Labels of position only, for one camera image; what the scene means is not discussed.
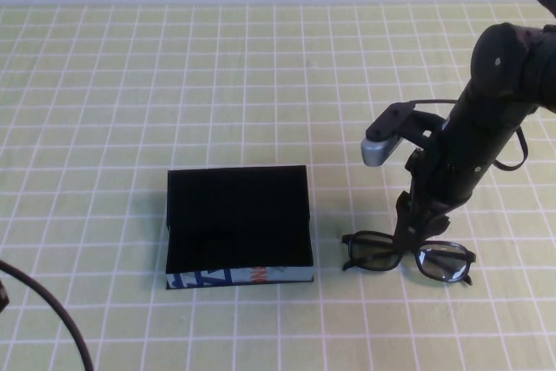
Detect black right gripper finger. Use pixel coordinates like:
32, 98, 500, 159
392, 190, 421, 254
420, 200, 452, 242

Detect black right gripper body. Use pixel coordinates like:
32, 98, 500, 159
405, 87, 540, 207

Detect black frame glasses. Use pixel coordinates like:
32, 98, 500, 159
341, 231, 478, 288

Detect black glasses case printed side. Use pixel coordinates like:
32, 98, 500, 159
164, 164, 314, 291

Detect green checkered tablecloth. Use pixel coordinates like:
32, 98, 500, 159
0, 3, 556, 371

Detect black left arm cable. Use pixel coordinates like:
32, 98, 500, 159
0, 259, 96, 371

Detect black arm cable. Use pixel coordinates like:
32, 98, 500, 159
410, 0, 556, 171
0, 259, 96, 371

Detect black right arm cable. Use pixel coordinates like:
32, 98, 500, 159
410, 0, 556, 171

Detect silver right wrist camera with bracket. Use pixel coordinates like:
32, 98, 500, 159
360, 100, 436, 168

